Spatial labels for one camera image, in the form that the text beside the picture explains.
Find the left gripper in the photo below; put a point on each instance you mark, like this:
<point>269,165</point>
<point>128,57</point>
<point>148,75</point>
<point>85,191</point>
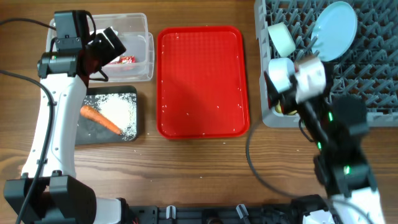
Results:
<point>109,52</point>

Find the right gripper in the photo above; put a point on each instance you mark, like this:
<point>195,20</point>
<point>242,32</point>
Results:
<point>278,94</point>

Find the yellow plastic cup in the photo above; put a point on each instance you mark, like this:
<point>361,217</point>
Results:
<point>278,109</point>

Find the red snack wrapper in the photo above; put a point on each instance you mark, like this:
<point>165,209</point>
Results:
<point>123,60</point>

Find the light blue bowl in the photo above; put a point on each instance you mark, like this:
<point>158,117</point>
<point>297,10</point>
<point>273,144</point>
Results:
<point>280,70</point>

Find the mint green bowl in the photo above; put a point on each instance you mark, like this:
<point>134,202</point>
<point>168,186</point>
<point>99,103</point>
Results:
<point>282,39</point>

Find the white rice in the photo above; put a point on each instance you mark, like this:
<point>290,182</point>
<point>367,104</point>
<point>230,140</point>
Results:
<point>119,108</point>

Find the orange carrot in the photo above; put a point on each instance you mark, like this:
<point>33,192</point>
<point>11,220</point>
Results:
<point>90,113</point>

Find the light blue plate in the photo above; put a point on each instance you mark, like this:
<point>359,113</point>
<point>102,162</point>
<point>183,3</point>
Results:
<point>334,31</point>

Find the white napkin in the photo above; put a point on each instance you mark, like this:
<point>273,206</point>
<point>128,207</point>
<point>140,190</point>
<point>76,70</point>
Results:
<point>98,31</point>

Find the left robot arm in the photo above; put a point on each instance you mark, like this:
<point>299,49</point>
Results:
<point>47,190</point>

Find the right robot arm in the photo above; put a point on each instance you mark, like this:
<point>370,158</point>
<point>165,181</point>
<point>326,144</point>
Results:
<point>337,129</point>

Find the black waste tray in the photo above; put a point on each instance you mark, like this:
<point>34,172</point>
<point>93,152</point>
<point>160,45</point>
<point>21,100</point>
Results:
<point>90,133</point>

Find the grey dishwasher rack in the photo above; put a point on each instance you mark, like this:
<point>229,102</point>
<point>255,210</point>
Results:
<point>367,70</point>

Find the clear plastic bin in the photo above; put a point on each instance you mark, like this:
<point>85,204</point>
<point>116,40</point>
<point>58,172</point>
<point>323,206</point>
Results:
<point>133,32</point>

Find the red serving tray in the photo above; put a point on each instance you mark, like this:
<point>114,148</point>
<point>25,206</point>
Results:
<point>201,83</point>

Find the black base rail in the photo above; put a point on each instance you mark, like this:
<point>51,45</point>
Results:
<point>265,214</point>

